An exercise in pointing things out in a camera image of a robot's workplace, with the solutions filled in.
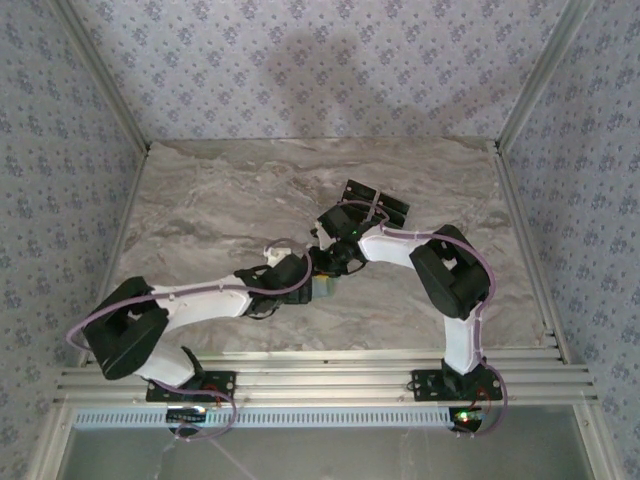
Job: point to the green card holder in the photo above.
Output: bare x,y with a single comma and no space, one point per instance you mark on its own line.
325,289

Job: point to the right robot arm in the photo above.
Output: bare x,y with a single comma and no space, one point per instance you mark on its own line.
390,247

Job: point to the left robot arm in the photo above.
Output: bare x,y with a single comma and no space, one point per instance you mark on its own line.
200,300

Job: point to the aluminium extrusion base rails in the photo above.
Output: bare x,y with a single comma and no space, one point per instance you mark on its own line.
325,380

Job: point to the grey metal lower panel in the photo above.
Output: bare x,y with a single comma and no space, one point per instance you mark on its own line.
350,455

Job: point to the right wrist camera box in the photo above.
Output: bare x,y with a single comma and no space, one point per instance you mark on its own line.
337,222

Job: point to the aluminium table side rail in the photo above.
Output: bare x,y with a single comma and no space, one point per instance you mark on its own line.
120,250
530,250

